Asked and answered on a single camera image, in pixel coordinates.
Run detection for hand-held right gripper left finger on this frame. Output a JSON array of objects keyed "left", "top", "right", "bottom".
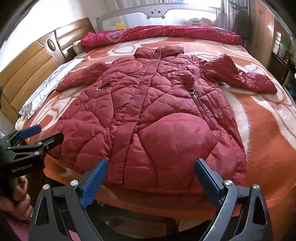
[{"left": 30, "top": 158, "right": 109, "bottom": 241}]

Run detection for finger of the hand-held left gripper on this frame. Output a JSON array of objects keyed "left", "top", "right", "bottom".
[
  {"left": 0, "top": 125, "right": 42, "bottom": 150},
  {"left": 5, "top": 132, "right": 64, "bottom": 161}
]

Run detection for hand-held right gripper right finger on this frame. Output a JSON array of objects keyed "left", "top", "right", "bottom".
[{"left": 194, "top": 158, "right": 273, "bottom": 241}]

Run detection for red quilted jacket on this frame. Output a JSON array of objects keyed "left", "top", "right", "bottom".
[{"left": 47, "top": 46, "right": 278, "bottom": 194}]

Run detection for person's left hand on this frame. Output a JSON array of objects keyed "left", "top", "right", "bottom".
[{"left": 0, "top": 175, "right": 33, "bottom": 221}]

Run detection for striped white pillow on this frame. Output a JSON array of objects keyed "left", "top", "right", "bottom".
[{"left": 18, "top": 58, "right": 85, "bottom": 120}]

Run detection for wooden headboard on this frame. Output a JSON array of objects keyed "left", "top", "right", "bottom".
[{"left": 0, "top": 17, "right": 96, "bottom": 121}]

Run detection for orange and white blanket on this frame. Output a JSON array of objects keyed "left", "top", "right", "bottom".
[{"left": 15, "top": 38, "right": 296, "bottom": 223}]

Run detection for small white pillow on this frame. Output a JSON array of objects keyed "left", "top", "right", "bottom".
[{"left": 73, "top": 42, "right": 86, "bottom": 55}]

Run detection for red floral quilt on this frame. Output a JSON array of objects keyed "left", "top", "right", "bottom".
[{"left": 80, "top": 25, "right": 242, "bottom": 53}]

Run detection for white printed cushion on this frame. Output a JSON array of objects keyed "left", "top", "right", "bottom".
[{"left": 184, "top": 17, "right": 215, "bottom": 26}]

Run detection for wooden wardrobe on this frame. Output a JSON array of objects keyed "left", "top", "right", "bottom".
[{"left": 248, "top": 0, "right": 279, "bottom": 68}]

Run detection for grey hanging coat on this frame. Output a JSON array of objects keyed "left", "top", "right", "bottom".
[{"left": 233, "top": 9, "right": 252, "bottom": 40}]

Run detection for grey bed guard rail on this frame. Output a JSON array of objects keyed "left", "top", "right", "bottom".
[{"left": 96, "top": 2, "right": 223, "bottom": 32}]

